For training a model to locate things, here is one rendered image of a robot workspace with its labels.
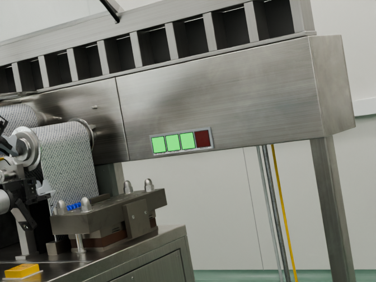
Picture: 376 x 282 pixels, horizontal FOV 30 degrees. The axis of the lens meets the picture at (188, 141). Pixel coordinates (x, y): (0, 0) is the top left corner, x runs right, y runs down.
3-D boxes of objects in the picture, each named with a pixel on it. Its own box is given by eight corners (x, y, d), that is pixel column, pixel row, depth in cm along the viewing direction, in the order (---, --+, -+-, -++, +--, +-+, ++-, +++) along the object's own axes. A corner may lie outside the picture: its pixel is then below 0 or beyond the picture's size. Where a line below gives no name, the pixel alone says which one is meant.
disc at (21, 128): (14, 173, 233) (5, 130, 232) (15, 173, 233) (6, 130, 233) (44, 168, 224) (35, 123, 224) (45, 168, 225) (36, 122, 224)
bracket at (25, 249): (14, 260, 228) (-3, 168, 226) (29, 255, 233) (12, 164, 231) (24, 260, 225) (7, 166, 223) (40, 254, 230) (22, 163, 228)
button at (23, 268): (5, 278, 201) (3, 270, 201) (23, 271, 207) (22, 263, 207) (22, 278, 197) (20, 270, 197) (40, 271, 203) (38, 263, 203)
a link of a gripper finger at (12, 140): (28, 142, 227) (7, 127, 221) (22, 158, 224) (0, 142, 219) (22, 143, 229) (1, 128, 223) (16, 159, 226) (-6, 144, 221)
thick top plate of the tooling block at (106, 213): (52, 235, 221) (49, 216, 221) (132, 207, 253) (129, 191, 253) (89, 233, 212) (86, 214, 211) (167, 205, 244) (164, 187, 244)
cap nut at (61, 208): (54, 215, 221) (51, 201, 221) (62, 212, 224) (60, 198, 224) (62, 215, 219) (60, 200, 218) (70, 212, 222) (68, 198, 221)
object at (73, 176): (50, 216, 227) (40, 160, 226) (99, 201, 246) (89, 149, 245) (51, 216, 226) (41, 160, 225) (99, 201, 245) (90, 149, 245)
